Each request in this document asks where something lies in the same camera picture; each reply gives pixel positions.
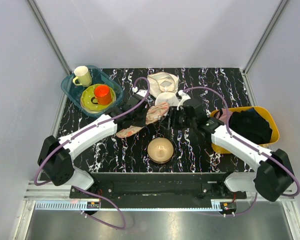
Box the orange mug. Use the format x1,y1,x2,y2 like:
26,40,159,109
91,84,113,106

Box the round white mesh laundry bag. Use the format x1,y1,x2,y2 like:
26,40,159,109
154,92,180,107

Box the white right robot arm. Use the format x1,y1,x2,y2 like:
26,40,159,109
166,99,296,202

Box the black clothes in basket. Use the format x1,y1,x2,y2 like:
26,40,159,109
229,108,273,145

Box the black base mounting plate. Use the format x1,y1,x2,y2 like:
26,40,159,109
69,171,248,203

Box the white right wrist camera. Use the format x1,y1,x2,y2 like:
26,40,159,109
177,90,191,110

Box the pale yellow mug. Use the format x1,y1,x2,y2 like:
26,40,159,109
72,65,92,87

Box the cream mesh laundry bag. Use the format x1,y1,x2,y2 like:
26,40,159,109
147,72,179,98

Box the beige bowl with brown rim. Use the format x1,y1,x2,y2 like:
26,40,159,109
147,137,174,164

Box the pink garment in basket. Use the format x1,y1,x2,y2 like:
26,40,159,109
211,108,233,124

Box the aluminium frame rail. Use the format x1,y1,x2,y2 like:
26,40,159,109
26,0,72,75

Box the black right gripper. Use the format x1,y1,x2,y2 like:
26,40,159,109
159,106,196,131

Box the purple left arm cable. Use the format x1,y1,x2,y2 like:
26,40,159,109
34,76,151,186

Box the pink floral mesh laundry bag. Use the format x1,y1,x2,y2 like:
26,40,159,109
115,102,170,138

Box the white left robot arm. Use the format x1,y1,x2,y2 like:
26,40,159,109
34,90,149,198

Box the yellow plastic basket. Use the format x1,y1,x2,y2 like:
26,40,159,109
210,106,280,154

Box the green dotted plate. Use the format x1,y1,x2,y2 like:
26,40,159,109
80,84,117,113

